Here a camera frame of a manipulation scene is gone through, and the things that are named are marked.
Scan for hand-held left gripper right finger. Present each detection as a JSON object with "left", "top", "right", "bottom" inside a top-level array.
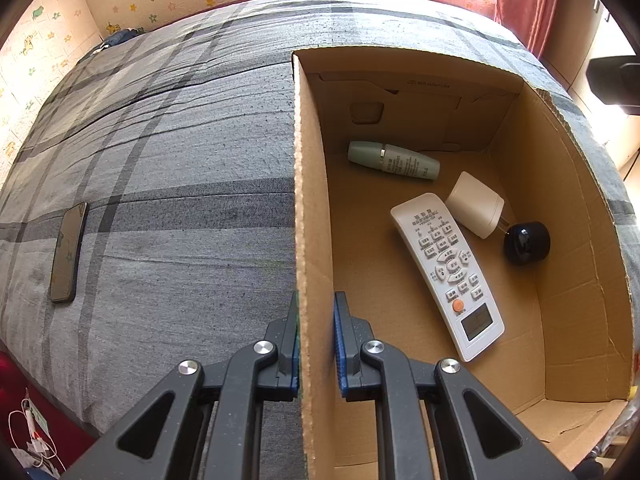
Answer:
[{"left": 332, "top": 291, "right": 576, "bottom": 480}]

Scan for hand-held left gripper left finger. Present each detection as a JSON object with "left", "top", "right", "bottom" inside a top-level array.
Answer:
[{"left": 60, "top": 290, "right": 302, "bottom": 480}]

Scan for cardboard box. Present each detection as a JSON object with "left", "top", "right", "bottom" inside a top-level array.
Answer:
[{"left": 291, "top": 46, "right": 640, "bottom": 480}]

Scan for white remote control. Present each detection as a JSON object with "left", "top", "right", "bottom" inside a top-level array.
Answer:
[{"left": 390, "top": 192, "right": 506, "bottom": 363}]

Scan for black round device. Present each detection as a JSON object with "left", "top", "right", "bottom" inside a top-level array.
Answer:
[{"left": 502, "top": 221, "right": 551, "bottom": 266}]

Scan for white charger adapter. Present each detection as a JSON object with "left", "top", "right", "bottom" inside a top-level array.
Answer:
[{"left": 444, "top": 171, "right": 511, "bottom": 240}]

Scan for pale green bottle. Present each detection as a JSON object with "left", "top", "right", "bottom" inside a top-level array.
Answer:
[{"left": 347, "top": 140, "right": 441, "bottom": 182}]

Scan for red curtain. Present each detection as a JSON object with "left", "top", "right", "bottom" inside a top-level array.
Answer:
[{"left": 496, "top": 0, "right": 567, "bottom": 58}]

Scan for grey plaid bedsheet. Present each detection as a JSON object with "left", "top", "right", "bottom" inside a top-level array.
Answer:
[{"left": 0, "top": 0, "right": 631, "bottom": 443}]

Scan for black smartphone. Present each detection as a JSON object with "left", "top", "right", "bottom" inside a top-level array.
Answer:
[{"left": 50, "top": 202, "right": 89, "bottom": 304}]

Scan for clear plastic bag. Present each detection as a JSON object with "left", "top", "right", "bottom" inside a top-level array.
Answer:
[{"left": 595, "top": 399, "right": 638, "bottom": 463}]

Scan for dark blue cloth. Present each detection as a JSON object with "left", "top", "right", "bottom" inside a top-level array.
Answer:
[{"left": 92, "top": 29, "right": 146, "bottom": 53}]

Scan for white charging cables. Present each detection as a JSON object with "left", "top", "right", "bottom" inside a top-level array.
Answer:
[{"left": 7, "top": 397, "right": 63, "bottom": 476}]

